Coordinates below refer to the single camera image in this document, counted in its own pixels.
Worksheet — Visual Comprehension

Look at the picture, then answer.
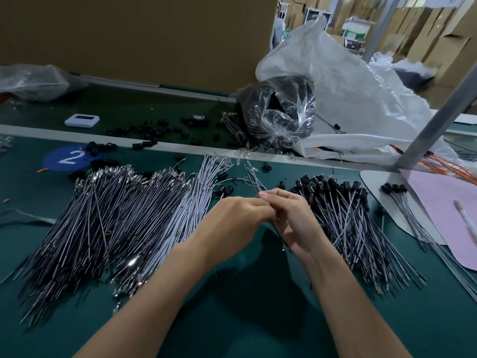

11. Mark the bundle of orange wires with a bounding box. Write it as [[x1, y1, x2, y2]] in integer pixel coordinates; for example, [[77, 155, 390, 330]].
[[391, 144, 477, 185]]

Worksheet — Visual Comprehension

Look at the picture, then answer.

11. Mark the small white timer device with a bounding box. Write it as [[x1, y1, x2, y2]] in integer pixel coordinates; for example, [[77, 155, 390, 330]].
[[64, 114, 101, 129]]

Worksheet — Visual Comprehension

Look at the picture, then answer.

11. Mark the person's left hand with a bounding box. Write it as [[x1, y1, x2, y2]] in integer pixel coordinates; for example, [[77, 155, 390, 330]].
[[190, 196, 278, 267]]

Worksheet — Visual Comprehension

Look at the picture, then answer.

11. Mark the grey metal frame post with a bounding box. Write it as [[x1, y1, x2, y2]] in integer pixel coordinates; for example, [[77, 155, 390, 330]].
[[361, 0, 403, 63], [391, 67, 477, 172]]

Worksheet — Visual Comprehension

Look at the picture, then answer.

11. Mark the pile of wires with black caps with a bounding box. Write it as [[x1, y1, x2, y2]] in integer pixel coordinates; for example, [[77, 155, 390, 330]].
[[277, 174, 427, 297]]

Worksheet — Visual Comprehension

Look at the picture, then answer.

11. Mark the pink paper sheet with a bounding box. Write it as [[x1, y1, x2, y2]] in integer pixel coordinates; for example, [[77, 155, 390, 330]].
[[401, 169, 477, 271]]

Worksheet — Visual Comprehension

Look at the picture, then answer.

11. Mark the person's right hand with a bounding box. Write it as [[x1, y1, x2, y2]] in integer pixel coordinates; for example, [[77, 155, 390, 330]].
[[257, 187, 330, 264]]

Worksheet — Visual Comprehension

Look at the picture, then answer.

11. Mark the brown cardboard panel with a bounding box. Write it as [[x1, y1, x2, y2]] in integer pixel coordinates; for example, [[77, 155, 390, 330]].
[[0, 0, 280, 94]]

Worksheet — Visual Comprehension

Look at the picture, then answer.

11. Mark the small bundle of capped wires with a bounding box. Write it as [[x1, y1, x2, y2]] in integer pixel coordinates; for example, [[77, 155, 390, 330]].
[[380, 182, 477, 303]]

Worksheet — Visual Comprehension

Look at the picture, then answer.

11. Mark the clear bag with black contents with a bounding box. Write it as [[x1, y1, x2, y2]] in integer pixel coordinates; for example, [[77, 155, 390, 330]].
[[238, 74, 317, 150]]

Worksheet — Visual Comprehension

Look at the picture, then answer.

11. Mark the clear plastic strip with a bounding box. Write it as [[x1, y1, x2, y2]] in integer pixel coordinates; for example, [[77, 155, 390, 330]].
[[0, 207, 53, 225]]

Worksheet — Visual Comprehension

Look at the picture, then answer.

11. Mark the stack of cardboard boxes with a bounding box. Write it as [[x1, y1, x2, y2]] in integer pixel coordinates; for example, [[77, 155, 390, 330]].
[[402, 0, 477, 109]]

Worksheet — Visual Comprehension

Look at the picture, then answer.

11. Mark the white pen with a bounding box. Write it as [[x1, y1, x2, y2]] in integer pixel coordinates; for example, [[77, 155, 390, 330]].
[[454, 199, 477, 242]]

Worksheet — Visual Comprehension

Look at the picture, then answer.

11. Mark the person's left forearm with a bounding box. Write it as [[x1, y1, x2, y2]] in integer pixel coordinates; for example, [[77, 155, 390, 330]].
[[75, 242, 225, 358]]

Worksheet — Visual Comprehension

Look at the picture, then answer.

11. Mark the large white plastic sack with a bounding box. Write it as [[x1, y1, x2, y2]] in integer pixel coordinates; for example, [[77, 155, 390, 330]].
[[255, 17, 477, 170]]

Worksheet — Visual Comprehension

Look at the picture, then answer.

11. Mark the blue round number sticker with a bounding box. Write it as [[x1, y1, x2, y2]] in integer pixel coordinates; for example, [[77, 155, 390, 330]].
[[43, 144, 96, 172]]

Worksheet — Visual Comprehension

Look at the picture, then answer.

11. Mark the pile of grey wires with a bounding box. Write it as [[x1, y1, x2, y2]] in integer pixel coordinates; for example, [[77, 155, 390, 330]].
[[0, 154, 236, 325]]

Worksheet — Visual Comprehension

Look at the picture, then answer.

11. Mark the person's right forearm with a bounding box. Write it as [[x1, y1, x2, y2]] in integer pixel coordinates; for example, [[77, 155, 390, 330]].
[[302, 246, 412, 358]]

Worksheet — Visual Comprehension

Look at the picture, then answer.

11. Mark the crumpled clear plastic bag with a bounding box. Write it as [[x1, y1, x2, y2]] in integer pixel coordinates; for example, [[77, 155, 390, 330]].
[[0, 63, 89, 103]]

